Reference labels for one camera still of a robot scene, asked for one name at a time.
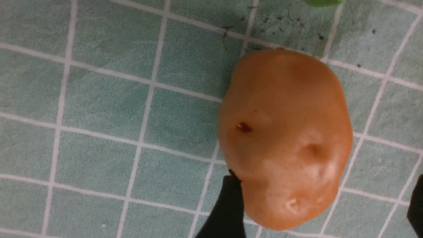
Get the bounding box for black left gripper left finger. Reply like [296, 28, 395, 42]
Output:
[196, 169, 246, 238]

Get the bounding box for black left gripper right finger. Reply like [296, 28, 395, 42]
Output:
[406, 174, 423, 238]

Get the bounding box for brown potato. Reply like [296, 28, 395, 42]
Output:
[217, 48, 353, 231]

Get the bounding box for green checkered tablecloth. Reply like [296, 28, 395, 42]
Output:
[0, 0, 422, 238]

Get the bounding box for green foam cube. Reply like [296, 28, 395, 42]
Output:
[304, 0, 343, 8]

